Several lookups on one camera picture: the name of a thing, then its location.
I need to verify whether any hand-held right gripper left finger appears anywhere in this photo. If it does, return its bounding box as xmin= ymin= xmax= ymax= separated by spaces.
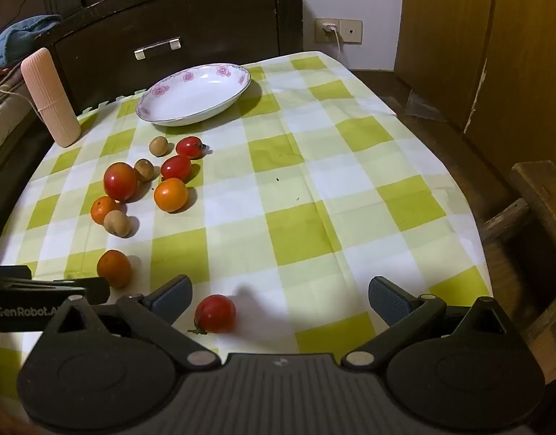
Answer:
xmin=41 ymin=274 xmax=222 ymax=370

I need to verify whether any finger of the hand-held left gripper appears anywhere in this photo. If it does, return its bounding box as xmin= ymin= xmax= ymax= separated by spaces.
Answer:
xmin=51 ymin=276 xmax=110 ymax=305
xmin=0 ymin=266 xmax=33 ymax=282

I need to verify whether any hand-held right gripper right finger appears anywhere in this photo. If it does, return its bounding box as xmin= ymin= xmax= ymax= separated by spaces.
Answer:
xmin=341 ymin=275 xmax=516 ymax=370

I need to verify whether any dark mandarin orange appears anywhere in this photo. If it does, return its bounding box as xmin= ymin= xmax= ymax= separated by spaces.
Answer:
xmin=97 ymin=249 xmax=132 ymax=289
xmin=90 ymin=196 xmax=120 ymax=226

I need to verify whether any red cherry tomato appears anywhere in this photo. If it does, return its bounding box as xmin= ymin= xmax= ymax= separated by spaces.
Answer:
xmin=175 ymin=137 xmax=209 ymax=160
xmin=187 ymin=294 xmax=237 ymax=336
xmin=160 ymin=155 xmax=192 ymax=182

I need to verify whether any bright mandarin orange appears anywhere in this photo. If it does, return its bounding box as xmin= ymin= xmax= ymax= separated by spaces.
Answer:
xmin=153 ymin=178 xmax=189 ymax=213

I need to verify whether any large red tomato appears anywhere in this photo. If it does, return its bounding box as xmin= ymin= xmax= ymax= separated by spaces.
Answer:
xmin=103 ymin=162 xmax=138 ymax=203

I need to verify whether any white floral plate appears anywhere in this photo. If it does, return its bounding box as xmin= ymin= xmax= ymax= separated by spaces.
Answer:
xmin=136 ymin=63 xmax=252 ymax=127

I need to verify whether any grey mattress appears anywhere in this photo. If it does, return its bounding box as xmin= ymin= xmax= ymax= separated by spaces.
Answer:
xmin=0 ymin=72 xmax=38 ymax=164

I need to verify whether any green checked tablecloth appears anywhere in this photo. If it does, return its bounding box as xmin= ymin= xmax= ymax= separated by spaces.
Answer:
xmin=0 ymin=50 xmax=494 ymax=402

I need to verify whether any pink ribbed bottle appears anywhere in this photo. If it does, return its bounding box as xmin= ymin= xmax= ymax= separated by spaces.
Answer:
xmin=21 ymin=47 xmax=82 ymax=148

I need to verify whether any green foam puzzle mat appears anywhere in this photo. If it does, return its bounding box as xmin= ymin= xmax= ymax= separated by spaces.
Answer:
xmin=81 ymin=93 xmax=145 ymax=116

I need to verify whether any wooden stool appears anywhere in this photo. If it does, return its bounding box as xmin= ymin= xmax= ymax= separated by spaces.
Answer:
xmin=480 ymin=160 xmax=556 ymax=372

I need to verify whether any clear plastic bag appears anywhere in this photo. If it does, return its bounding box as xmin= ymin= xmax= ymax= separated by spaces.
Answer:
xmin=404 ymin=90 xmax=444 ymax=121

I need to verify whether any blue cloth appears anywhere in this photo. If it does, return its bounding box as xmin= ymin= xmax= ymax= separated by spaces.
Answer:
xmin=0 ymin=15 xmax=61 ymax=65

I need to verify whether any brown wooden wardrobe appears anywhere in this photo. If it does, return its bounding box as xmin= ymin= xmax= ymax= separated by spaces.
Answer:
xmin=393 ymin=0 xmax=556 ymax=177

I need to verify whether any dark wooden cabinet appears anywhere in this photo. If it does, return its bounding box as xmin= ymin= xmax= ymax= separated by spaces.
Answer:
xmin=38 ymin=0 xmax=304 ymax=116

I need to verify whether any thin white cable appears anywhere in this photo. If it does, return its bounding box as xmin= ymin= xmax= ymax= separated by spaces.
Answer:
xmin=0 ymin=87 xmax=45 ymax=121

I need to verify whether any silver drawer handle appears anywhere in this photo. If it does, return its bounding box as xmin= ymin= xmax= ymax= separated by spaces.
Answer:
xmin=134 ymin=37 xmax=183 ymax=61

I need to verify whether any white charger cable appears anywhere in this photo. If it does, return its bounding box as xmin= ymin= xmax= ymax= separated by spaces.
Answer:
xmin=330 ymin=29 xmax=347 ymax=62

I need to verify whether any beige wall socket plate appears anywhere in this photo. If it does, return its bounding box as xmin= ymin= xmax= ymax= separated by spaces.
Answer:
xmin=315 ymin=18 xmax=364 ymax=46

